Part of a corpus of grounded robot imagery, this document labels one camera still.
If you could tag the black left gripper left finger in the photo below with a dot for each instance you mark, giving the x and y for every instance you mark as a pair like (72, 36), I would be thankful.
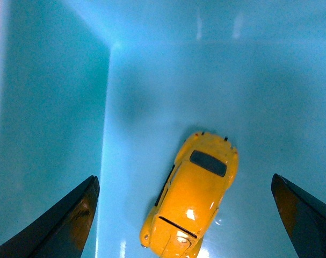
(62, 231)

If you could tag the turquoise plastic storage bin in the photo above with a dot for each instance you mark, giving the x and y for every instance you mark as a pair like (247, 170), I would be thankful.
(113, 88)

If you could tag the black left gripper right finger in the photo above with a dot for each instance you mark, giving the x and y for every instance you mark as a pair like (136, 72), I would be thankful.
(303, 216)

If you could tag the yellow beetle toy car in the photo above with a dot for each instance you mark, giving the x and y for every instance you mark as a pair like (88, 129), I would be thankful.
(203, 170)

